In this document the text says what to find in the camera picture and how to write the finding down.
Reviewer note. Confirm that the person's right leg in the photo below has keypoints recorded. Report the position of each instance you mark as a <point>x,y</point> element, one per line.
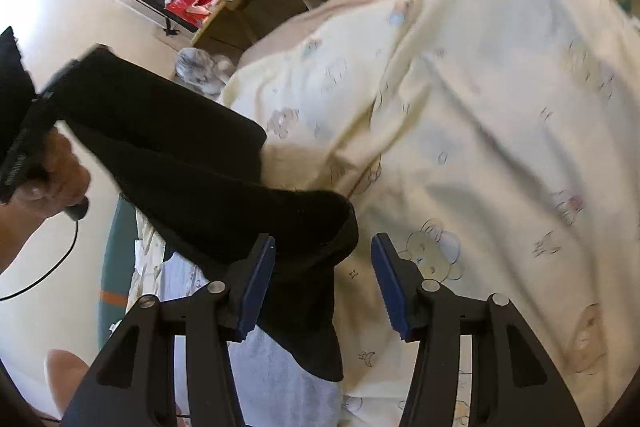
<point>67,382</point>

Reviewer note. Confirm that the person's left forearm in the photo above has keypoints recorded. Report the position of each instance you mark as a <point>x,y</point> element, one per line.
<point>12,232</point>

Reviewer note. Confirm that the black garment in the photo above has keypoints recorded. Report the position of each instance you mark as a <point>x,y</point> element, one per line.
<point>200,187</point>

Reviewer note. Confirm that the bear print duvet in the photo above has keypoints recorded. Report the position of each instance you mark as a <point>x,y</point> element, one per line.
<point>475,107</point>

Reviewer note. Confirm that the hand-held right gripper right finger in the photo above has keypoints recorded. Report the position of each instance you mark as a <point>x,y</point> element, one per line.
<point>390,287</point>

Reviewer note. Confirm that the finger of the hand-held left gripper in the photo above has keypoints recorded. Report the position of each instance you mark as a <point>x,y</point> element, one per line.
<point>57,84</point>

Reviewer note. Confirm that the person's left hand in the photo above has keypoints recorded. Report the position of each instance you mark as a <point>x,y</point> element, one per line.
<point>65,177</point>

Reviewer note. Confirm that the red box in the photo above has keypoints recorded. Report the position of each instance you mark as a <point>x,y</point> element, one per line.
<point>190,4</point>

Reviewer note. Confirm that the grey tabby cat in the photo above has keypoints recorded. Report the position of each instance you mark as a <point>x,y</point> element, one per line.
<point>200,69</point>

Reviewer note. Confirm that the tan bed sheet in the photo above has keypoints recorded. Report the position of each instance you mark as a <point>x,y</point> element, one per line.
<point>325,17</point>

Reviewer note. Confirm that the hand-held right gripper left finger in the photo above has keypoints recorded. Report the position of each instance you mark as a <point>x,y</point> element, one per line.
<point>257,287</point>

